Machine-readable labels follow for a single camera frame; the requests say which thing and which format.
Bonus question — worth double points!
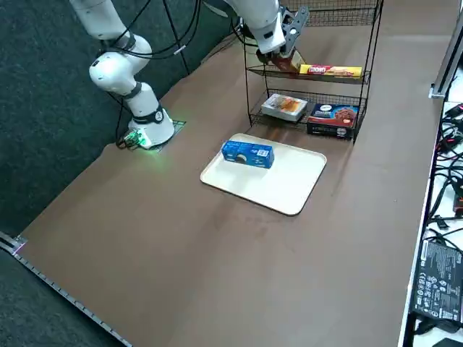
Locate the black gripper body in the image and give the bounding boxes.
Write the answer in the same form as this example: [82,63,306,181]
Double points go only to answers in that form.
[255,48,278,64]

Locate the blue Oreo cookie box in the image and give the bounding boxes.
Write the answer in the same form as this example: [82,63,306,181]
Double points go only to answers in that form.
[221,140,275,169]

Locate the cream plastic tray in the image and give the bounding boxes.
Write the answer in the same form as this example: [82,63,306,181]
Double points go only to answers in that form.
[200,132,328,217]

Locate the white Franzzi biscuit box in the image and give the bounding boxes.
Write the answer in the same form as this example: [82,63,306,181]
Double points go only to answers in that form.
[260,93,309,124]

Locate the yellow Nabati wafer box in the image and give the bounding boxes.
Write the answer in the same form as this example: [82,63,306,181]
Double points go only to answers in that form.
[299,64,363,79]

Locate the dark blue chocolate cookie box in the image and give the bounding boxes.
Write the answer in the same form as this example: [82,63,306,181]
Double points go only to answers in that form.
[306,103,360,140]

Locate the large black power adapter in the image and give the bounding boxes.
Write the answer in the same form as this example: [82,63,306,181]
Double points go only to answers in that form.
[412,238,463,323]

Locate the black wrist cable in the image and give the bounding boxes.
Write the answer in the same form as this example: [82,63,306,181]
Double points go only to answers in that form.
[231,16,262,50]

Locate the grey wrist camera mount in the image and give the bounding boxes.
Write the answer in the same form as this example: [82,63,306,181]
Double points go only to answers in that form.
[280,6,310,59]

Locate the black wire shelf rack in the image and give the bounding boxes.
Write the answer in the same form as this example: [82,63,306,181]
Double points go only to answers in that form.
[244,0,385,145]

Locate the black cable with white tag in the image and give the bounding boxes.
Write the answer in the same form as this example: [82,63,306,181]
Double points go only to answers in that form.
[99,0,203,61]

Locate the black base cables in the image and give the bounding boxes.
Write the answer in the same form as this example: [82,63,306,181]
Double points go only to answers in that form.
[115,95,127,144]

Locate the aluminium camera post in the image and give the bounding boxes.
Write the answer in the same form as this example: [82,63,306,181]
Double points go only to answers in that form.
[429,0,463,99]

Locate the tangled black desk cables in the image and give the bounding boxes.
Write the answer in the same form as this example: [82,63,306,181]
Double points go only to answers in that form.
[430,104,463,232]

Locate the aluminium table edge rail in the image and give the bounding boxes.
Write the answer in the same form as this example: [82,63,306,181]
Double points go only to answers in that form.
[0,231,133,347]

